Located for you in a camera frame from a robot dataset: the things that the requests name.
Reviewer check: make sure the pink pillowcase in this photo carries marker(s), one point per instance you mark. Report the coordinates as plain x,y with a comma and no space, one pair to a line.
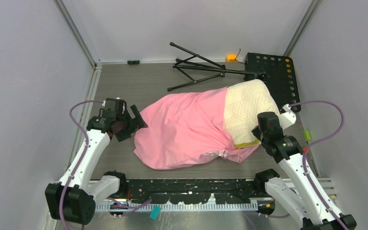
186,129

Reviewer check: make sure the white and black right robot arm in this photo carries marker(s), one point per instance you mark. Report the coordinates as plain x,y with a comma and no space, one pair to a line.
308,203

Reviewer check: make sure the cream textured pillow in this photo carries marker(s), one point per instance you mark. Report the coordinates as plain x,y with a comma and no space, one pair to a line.
243,102

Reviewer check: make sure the green small block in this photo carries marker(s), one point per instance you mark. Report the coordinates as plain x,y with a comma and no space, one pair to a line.
307,135

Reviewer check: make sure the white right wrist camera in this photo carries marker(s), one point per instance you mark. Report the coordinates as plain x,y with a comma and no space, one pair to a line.
287,117

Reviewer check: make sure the black perforated music stand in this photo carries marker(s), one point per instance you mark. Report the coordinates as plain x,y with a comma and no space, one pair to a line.
277,72

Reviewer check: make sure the orange yellow small device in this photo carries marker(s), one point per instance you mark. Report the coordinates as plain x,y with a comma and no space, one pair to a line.
231,58

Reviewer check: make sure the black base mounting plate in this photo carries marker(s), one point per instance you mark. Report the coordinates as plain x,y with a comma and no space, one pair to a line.
191,191

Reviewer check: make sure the teal tape piece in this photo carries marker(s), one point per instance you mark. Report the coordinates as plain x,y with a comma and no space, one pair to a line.
155,212

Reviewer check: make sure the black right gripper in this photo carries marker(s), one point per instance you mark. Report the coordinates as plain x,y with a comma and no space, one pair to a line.
256,131

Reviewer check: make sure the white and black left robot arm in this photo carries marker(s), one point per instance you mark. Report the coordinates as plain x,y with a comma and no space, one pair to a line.
72,199

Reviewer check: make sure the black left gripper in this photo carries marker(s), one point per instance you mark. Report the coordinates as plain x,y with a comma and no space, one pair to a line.
123,135

